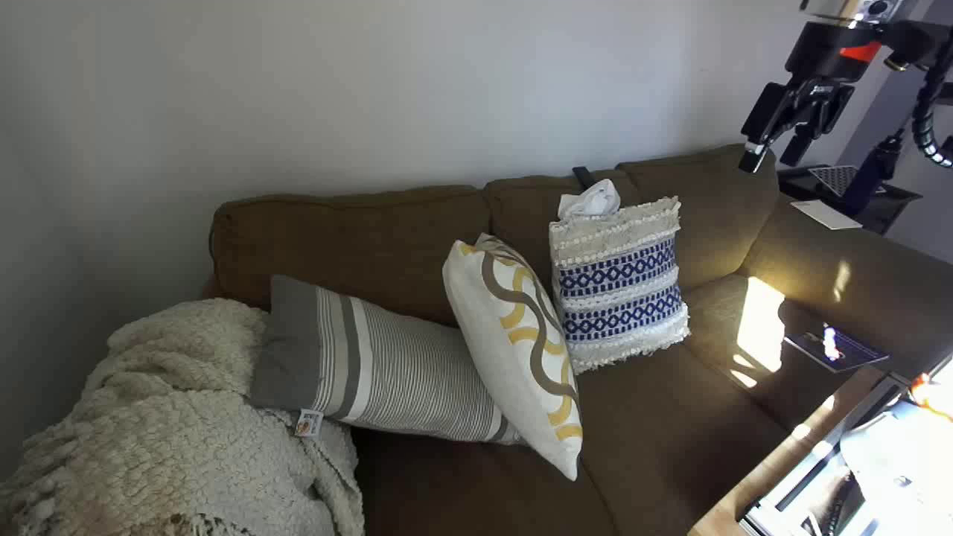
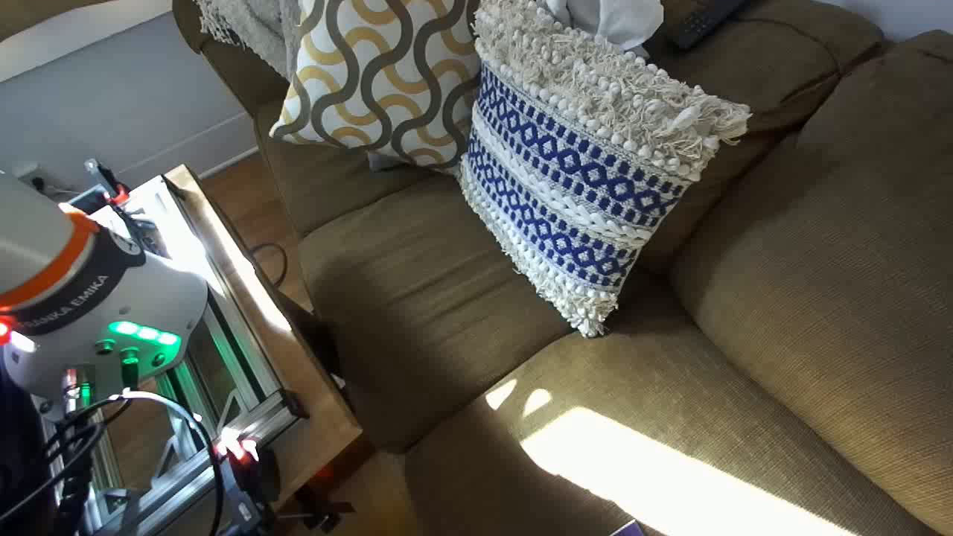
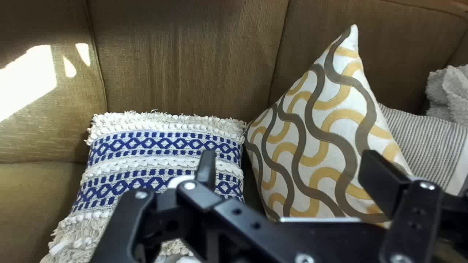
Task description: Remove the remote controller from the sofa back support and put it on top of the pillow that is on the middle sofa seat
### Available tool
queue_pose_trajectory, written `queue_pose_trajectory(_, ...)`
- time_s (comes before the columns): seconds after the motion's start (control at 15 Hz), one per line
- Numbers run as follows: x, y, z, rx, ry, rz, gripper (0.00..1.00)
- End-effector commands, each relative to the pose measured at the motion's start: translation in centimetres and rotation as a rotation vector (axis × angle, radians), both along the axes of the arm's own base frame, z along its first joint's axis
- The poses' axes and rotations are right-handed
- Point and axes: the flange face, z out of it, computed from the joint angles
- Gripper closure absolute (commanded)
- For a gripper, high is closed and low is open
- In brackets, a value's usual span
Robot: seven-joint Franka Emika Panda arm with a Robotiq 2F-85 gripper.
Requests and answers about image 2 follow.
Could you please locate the dark grey remote controller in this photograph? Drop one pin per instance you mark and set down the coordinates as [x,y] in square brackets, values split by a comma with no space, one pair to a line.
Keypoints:
[690,22]

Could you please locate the white orange robot arm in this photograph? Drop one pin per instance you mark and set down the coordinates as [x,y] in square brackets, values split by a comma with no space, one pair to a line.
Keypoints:
[81,295]

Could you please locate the blue white woven pillow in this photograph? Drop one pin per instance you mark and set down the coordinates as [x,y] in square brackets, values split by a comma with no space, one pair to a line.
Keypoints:
[580,149]

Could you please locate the yellow grey wavy pillow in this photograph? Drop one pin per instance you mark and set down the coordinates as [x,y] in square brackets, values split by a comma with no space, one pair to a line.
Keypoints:
[392,79]

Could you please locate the olive brown fabric sofa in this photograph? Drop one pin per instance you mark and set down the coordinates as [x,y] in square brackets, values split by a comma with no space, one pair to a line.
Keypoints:
[782,365]

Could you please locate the wooden side table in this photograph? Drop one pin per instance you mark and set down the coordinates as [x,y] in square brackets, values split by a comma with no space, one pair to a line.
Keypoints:
[245,430]

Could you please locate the white cloth on backrest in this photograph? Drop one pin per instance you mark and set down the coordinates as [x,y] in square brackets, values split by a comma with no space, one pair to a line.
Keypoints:
[618,22]

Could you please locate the cream knitted throw blanket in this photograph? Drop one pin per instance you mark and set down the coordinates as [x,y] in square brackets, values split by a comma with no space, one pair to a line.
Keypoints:
[265,28]

